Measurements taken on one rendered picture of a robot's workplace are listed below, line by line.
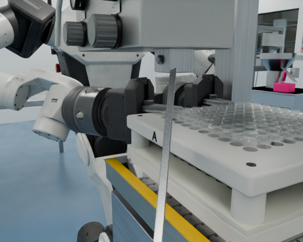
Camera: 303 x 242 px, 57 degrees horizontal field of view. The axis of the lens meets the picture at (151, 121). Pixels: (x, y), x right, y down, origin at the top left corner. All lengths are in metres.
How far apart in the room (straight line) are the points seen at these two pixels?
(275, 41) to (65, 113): 3.94
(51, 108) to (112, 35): 0.30
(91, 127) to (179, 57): 0.25
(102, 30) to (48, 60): 5.08
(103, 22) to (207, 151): 0.15
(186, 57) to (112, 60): 0.57
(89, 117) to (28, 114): 4.89
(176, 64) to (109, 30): 0.07
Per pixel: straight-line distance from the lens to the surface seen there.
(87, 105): 0.48
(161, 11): 0.26
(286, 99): 2.94
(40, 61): 5.32
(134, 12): 0.26
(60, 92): 0.55
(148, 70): 6.20
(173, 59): 0.28
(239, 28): 0.62
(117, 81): 0.86
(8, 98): 0.59
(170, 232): 0.31
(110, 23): 0.28
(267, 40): 4.16
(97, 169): 0.84
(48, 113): 0.55
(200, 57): 0.93
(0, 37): 0.79
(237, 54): 0.62
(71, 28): 0.40
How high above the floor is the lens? 1.09
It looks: 13 degrees down
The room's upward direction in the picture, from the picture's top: straight up
